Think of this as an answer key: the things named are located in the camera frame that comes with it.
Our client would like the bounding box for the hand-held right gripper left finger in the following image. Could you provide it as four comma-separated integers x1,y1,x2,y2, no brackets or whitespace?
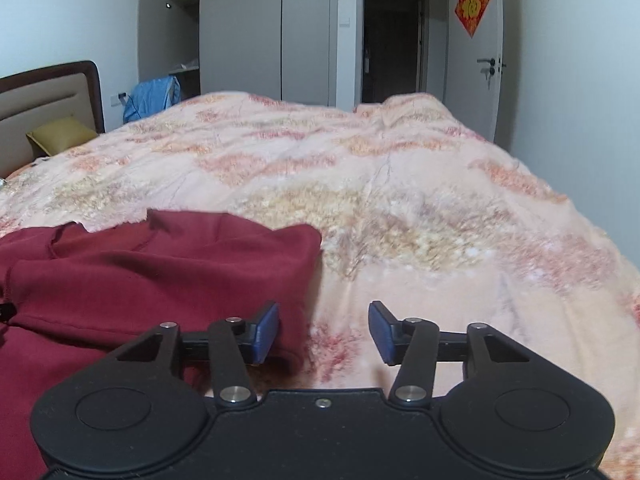
116,301,280,407

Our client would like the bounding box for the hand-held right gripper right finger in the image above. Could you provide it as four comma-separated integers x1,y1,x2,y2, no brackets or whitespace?
368,301,531,406

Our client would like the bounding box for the dark red garment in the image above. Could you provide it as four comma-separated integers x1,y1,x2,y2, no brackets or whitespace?
0,209,322,480

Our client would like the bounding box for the floral peach blanket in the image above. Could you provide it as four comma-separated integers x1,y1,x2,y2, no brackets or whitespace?
0,91,640,480

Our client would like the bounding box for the yellow pillow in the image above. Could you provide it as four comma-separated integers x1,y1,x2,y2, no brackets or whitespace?
26,116,98,157

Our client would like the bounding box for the brown padded headboard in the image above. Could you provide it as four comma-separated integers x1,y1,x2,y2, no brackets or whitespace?
0,60,106,179

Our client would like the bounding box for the white door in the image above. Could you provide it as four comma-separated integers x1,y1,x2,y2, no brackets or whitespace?
446,0,521,147

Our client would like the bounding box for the blue cloth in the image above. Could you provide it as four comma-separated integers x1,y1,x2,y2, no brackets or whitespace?
122,76,181,124

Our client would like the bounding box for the dark hallway door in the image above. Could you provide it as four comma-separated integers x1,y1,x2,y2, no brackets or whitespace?
363,0,429,104

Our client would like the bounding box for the grey wardrobe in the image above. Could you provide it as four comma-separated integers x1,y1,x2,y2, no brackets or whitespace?
137,0,339,109

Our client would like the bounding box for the red diamond door decoration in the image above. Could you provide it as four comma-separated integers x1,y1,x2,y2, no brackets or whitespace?
454,0,492,39

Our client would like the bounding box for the dark door handle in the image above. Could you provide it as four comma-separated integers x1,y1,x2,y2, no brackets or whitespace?
476,56,506,77

